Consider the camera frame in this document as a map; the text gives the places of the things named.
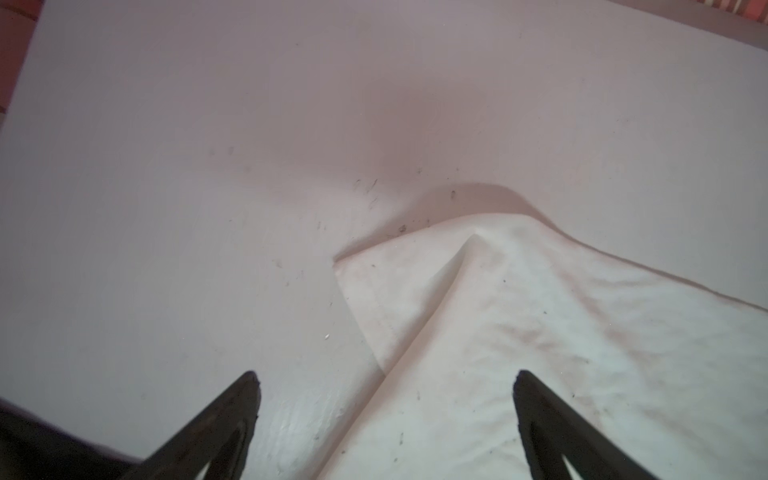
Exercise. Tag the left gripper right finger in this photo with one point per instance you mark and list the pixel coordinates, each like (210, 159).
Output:
(555, 437)

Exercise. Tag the white t shirt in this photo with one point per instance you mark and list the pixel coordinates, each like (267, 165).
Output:
(674, 374)

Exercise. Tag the folded black t shirt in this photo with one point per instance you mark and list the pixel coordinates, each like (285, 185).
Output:
(32, 448)

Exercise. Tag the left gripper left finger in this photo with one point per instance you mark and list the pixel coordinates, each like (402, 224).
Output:
(214, 445)

